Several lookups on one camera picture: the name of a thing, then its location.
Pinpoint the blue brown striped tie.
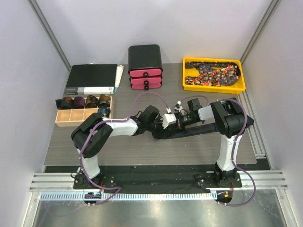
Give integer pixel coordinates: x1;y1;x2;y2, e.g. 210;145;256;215
155;117;254;140

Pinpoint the black flat box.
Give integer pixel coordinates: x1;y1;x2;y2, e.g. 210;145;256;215
64;64;118;95

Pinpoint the rolled blue gold tie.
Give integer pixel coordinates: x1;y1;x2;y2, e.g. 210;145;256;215
98;107;111;118

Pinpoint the purple cable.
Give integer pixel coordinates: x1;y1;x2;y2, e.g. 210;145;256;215
79;91;171;190
178;95;257;208

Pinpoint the aluminium frame rail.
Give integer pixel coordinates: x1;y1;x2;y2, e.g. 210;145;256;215
29;172;79;191

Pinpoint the colourful floral tie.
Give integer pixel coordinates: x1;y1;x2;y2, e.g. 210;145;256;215
184;61;241;87

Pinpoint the rolled brown patterned tie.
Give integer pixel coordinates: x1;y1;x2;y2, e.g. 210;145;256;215
85;95;98;108

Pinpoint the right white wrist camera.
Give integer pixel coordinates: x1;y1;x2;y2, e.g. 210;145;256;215
174;101;184;115

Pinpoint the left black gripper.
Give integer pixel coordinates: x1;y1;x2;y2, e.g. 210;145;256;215
146;116;169;139

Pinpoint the white slotted cable duct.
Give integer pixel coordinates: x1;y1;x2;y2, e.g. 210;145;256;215
40;191;217;201

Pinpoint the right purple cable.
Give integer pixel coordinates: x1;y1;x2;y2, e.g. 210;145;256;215
178;95;257;208

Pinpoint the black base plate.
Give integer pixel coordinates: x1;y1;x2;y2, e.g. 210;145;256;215
71;165;242;194

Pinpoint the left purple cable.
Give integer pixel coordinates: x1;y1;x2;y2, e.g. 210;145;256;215
79;91;171;190

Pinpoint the black pink drawer box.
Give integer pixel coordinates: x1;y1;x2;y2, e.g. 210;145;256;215
128;44;163;91

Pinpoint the wooden compartment organizer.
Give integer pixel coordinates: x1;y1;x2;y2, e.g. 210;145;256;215
55;96;114;127

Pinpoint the rolled navy striped tie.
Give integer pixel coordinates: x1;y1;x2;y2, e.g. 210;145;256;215
73;96;86;109

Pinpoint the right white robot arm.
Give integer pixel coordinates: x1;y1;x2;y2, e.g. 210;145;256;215
175;98;249;187

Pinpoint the yellow plastic tray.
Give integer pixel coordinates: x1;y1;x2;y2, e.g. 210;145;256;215
182;57;246;94

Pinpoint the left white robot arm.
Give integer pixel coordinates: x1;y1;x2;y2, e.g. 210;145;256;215
71;105;159;189

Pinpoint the rolled red dark tie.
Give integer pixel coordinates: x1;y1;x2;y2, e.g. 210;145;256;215
55;97;74;110

